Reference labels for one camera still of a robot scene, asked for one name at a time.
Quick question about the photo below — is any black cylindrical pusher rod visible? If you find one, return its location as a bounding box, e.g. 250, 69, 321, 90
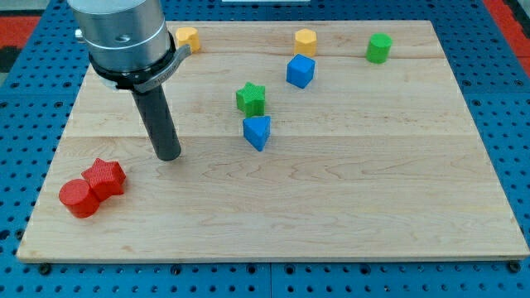
132, 86, 181, 161

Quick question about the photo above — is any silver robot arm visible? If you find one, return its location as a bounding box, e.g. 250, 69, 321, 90
67, 0, 192, 161

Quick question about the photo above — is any yellow heart block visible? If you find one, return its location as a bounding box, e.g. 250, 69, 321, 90
175, 26, 201, 53

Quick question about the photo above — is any blue triangle block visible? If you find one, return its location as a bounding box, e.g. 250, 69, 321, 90
243, 116, 271, 151

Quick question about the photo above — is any green star block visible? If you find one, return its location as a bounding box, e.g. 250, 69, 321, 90
235, 82, 266, 118

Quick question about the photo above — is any red star block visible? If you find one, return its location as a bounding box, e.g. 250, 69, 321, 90
81, 158, 126, 202

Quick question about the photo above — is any blue cube block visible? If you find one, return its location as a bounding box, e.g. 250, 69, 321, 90
286, 54, 316, 89

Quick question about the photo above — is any yellow hexagon block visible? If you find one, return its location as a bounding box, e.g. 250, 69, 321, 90
293, 28, 317, 57

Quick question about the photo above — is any green cylinder block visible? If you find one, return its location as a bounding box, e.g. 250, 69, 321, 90
366, 32, 393, 64

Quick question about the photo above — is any red cylinder block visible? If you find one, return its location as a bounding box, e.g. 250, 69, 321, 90
59, 179, 100, 219

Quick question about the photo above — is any wooden board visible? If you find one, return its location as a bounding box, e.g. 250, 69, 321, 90
17, 21, 529, 263

